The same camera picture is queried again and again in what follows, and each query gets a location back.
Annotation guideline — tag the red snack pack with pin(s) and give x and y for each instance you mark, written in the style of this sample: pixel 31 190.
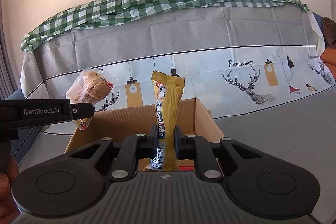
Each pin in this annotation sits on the red snack pack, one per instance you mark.
pixel 186 167

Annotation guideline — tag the green checkered cloth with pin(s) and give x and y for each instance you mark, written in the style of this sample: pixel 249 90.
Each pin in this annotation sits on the green checkered cloth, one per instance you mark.
pixel 105 13

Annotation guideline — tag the deer print grey cloth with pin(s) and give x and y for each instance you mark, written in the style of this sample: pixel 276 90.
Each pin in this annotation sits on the deer print grey cloth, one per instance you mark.
pixel 235 60

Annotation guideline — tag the person's left hand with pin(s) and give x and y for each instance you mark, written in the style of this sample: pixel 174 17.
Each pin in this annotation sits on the person's left hand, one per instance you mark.
pixel 8 208

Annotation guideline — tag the blue sofa armrest cushion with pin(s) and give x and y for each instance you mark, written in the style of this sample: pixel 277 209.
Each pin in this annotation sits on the blue sofa armrest cushion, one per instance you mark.
pixel 26 139

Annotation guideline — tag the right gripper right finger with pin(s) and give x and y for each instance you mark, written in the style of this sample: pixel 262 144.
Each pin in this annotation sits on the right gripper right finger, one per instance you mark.
pixel 198 149

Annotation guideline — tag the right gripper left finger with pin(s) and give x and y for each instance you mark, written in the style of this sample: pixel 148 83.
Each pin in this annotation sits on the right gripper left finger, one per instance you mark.
pixel 134 148

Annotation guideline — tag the yellow candy pack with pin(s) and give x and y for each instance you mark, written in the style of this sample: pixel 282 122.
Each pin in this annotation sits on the yellow candy pack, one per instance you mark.
pixel 168 91

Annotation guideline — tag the orange cushion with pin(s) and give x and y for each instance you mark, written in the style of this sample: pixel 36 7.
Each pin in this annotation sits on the orange cushion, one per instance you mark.
pixel 329 58

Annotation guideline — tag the open cardboard box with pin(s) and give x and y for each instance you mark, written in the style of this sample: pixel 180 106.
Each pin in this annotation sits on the open cardboard box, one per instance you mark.
pixel 92 152

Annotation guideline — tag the clear puffed grain snack bag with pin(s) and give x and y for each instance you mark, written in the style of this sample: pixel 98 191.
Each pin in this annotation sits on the clear puffed grain snack bag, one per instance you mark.
pixel 93 86

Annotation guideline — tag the brown cushion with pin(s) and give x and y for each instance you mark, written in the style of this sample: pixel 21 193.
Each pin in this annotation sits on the brown cushion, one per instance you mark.
pixel 329 31

